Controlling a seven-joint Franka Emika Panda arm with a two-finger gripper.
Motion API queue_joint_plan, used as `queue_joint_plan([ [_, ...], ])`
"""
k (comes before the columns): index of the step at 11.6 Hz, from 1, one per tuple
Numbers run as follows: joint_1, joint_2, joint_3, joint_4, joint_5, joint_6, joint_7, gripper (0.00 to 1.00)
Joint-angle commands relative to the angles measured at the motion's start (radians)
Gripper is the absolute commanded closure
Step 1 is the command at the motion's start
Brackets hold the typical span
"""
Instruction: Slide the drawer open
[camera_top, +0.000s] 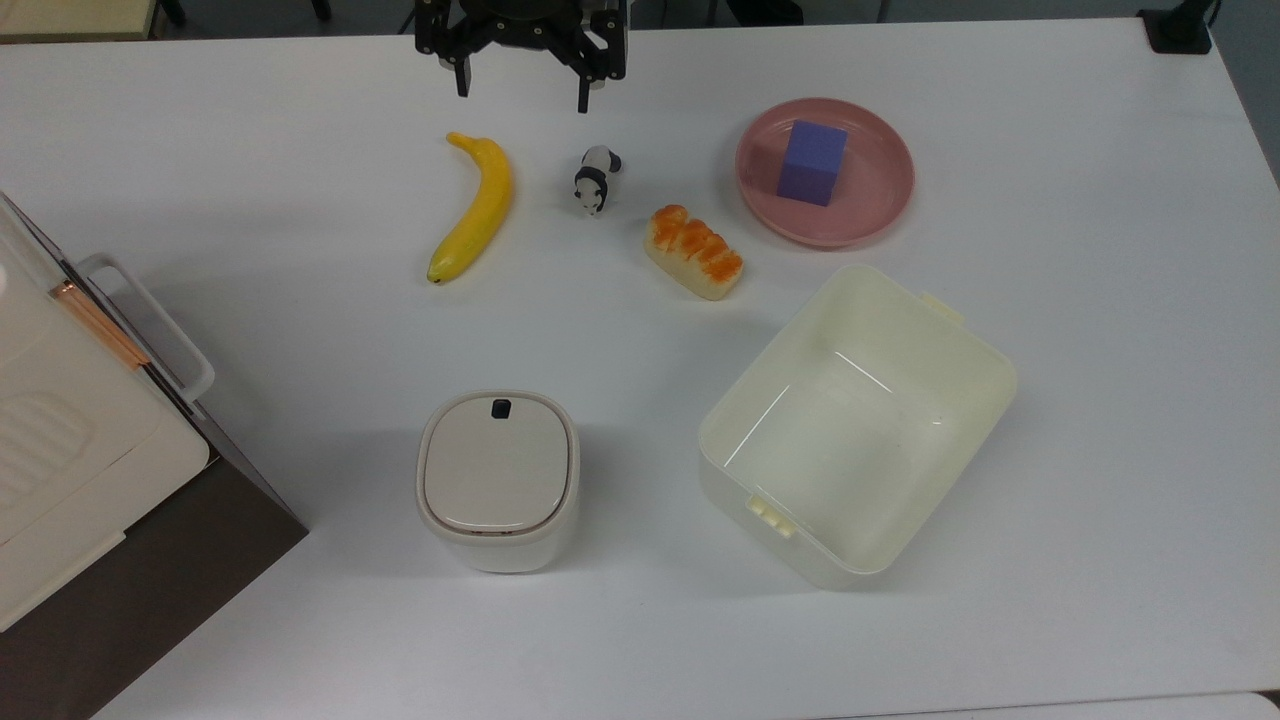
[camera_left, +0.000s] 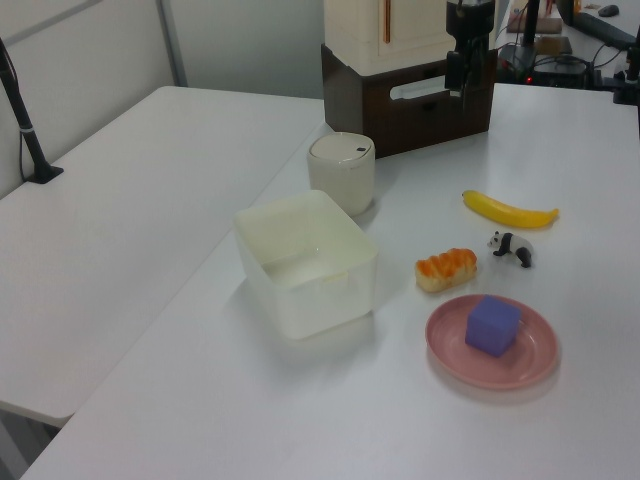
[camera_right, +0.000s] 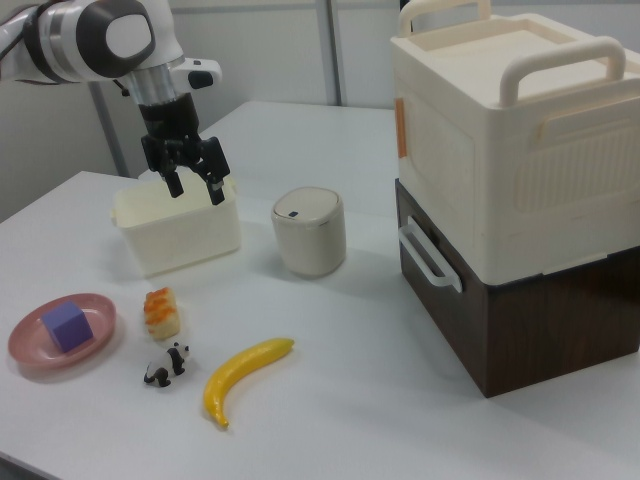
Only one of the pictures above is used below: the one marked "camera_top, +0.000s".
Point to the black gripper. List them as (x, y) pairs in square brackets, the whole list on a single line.
[(520, 18)]

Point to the open cream plastic container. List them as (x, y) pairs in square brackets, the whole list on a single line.
[(850, 430)]

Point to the black white panda figurine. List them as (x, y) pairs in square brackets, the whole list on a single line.
[(592, 185)]

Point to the yellow toy banana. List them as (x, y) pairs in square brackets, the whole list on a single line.
[(480, 210)]

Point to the orange glazed toy bread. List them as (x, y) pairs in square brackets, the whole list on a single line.
[(695, 260)]

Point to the purple foam cube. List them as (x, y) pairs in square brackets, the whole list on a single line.
[(812, 165)]

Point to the pink plastic plate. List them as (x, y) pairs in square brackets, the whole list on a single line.
[(870, 200)]

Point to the small white lidded bin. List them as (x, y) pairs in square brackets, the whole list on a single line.
[(497, 470)]

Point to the beige background table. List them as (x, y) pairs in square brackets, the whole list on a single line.
[(70, 18)]

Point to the black table clamp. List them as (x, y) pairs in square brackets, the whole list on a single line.
[(1175, 35)]

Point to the dark brown wooden cabinet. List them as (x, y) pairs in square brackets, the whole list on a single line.
[(150, 590)]

